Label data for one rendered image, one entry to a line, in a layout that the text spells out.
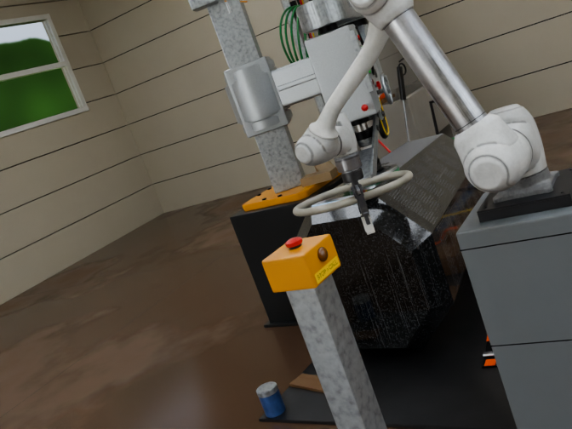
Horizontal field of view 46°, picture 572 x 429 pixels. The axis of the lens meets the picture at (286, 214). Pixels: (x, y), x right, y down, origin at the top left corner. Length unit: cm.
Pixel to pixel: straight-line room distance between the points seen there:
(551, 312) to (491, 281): 19
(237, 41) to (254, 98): 34
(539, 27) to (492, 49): 54
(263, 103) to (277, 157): 34
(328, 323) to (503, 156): 74
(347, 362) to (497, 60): 679
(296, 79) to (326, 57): 77
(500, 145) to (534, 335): 64
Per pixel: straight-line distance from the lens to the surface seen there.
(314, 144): 219
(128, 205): 1041
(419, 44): 199
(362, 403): 158
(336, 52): 312
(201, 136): 1001
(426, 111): 640
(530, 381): 234
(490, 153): 193
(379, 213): 298
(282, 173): 400
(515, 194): 219
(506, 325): 225
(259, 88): 389
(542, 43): 802
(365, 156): 311
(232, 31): 397
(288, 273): 144
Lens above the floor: 145
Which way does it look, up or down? 11 degrees down
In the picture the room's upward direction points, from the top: 20 degrees counter-clockwise
